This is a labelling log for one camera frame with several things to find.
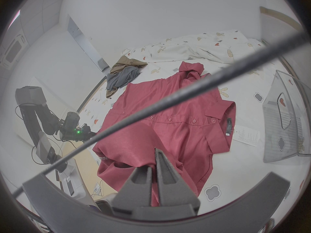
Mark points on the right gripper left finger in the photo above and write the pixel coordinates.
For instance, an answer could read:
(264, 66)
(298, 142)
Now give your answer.
(138, 193)

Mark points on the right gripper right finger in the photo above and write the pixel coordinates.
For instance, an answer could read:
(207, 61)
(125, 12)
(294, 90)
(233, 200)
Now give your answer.
(175, 193)

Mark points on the red shirt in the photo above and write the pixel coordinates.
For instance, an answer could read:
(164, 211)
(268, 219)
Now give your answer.
(194, 130)

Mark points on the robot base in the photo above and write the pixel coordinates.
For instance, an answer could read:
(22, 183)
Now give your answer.
(73, 178)

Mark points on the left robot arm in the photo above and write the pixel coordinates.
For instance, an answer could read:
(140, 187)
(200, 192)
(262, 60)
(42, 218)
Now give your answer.
(31, 115)

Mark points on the white power strip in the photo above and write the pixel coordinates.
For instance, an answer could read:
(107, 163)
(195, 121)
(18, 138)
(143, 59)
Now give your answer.
(97, 189)

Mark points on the bed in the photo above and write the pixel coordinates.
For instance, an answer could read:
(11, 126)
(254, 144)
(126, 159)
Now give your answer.
(243, 173)

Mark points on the grey garment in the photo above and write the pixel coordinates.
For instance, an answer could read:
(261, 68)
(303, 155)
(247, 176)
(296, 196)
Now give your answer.
(124, 78)

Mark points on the clear plastic box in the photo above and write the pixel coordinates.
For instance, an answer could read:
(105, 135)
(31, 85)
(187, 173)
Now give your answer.
(277, 135)

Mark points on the white wardrobe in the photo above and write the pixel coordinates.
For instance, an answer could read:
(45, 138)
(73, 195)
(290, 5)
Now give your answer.
(58, 101)

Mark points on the brown garment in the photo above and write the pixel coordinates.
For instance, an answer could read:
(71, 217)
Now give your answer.
(126, 62)

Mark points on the white printed quilt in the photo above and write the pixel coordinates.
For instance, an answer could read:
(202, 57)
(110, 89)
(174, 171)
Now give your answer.
(194, 47)

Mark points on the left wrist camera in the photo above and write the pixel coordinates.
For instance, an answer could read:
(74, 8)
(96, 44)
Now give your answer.
(83, 129)

